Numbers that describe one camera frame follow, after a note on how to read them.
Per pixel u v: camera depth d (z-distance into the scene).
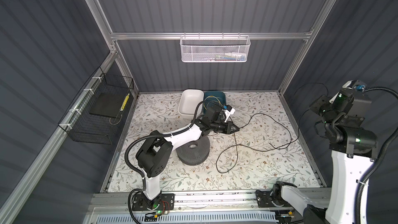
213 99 1.06
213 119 0.70
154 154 0.48
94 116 0.71
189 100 1.14
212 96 1.08
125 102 0.78
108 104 0.74
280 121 1.04
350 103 0.37
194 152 0.83
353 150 0.35
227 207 0.73
